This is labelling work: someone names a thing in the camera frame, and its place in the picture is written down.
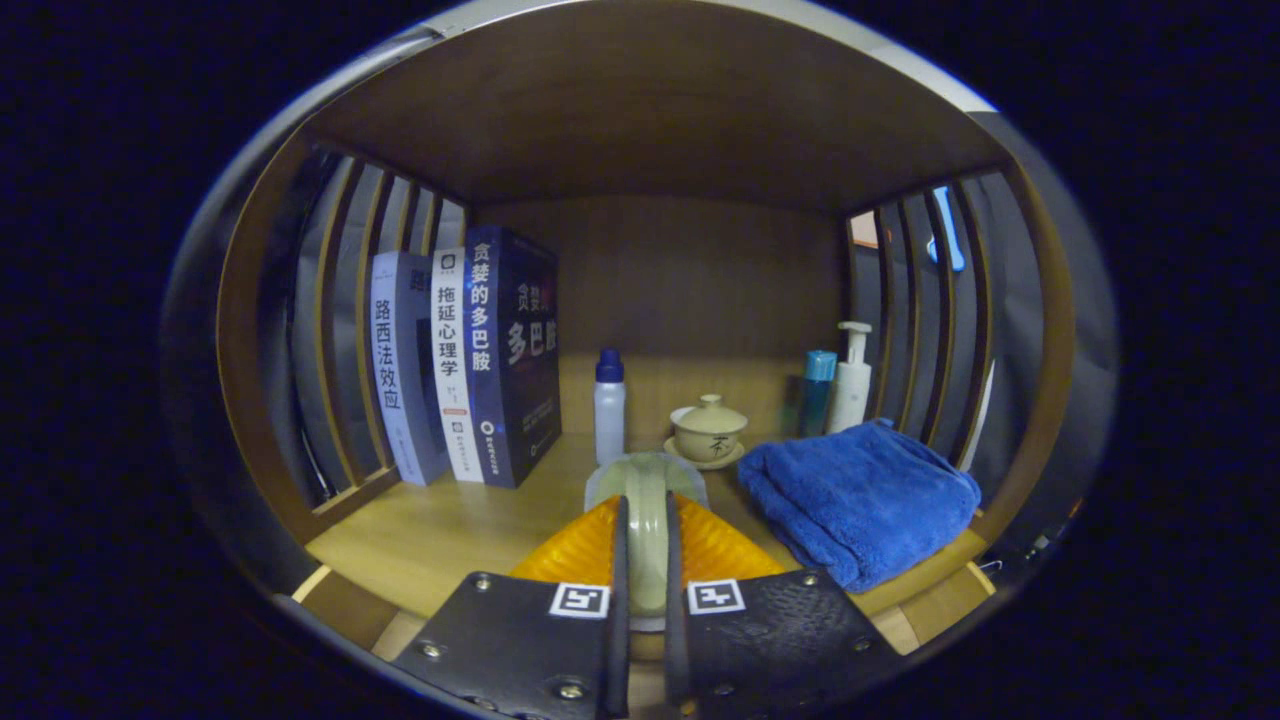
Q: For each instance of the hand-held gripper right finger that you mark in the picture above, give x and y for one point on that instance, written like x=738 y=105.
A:
x=675 y=640

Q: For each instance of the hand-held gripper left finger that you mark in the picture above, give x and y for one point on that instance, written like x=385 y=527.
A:
x=620 y=620

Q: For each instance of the pale green and white ornament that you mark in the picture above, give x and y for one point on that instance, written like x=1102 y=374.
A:
x=648 y=540

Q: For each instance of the wooden countertop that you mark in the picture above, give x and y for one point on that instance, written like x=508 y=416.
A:
x=450 y=540

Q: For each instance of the wooden cabinet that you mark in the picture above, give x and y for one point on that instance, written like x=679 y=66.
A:
x=650 y=130

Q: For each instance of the beige lidded teacup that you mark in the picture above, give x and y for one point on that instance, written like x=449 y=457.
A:
x=708 y=435

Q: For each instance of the white bottle with blue cap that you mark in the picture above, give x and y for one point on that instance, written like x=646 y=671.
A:
x=610 y=415

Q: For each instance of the blue folded towel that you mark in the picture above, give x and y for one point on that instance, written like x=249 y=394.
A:
x=860 y=500

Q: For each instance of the dark blue book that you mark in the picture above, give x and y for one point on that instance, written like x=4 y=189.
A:
x=520 y=370

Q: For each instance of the teal bottle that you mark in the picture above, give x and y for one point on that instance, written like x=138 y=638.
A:
x=815 y=395

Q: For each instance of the white spine book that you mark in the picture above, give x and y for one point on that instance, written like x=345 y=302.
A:
x=452 y=380

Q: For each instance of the white pump bottle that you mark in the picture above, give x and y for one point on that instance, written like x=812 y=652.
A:
x=850 y=395

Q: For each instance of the pale blue book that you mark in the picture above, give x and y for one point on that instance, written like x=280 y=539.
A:
x=395 y=380

